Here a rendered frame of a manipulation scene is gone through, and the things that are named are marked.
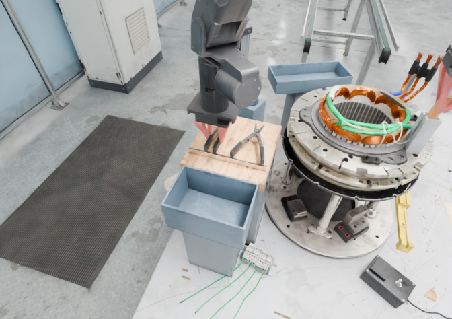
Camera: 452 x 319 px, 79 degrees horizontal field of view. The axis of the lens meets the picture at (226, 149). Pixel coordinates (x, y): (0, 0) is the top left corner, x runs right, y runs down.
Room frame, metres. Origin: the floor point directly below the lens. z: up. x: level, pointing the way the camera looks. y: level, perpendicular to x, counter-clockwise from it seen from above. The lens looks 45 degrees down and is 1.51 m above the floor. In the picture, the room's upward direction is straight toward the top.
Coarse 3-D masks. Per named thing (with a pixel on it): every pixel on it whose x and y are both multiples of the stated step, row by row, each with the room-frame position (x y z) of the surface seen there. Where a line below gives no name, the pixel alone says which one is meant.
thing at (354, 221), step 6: (354, 210) 0.41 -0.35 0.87; (360, 210) 0.41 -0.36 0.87; (366, 210) 0.41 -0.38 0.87; (348, 216) 0.39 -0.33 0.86; (354, 216) 0.39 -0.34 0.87; (360, 216) 0.40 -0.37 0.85; (342, 222) 0.40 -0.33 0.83; (348, 222) 0.39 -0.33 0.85; (354, 222) 0.39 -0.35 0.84; (360, 222) 0.39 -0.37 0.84; (366, 222) 0.39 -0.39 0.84; (348, 228) 0.38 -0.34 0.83; (354, 228) 0.37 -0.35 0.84; (360, 228) 0.37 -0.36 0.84
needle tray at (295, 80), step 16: (288, 64) 0.85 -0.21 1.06; (304, 64) 0.86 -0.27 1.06; (320, 64) 0.86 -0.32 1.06; (336, 64) 0.87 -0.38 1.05; (272, 80) 0.78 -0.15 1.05; (288, 80) 0.82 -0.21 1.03; (304, 80) 0.75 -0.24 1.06; (320, 80) 0.76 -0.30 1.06; (336, 80) 0.76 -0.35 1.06; (288, 96) 0.82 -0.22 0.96; (288, 112) 0.79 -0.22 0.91
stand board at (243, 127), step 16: (240, 128) 0.52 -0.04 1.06; (272, 128) 0.52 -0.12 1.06; (192, 144) 0.46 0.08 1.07; (224, 144) 0.46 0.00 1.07; (256, 144) 0.46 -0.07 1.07; (272, 144) 0.46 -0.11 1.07; (192, 160) 0.41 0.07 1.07; (208, 160) 0.41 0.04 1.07; (256, 160) 0.41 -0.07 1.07; (240, 176) 0.36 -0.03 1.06; (256, 176) 0.36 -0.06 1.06
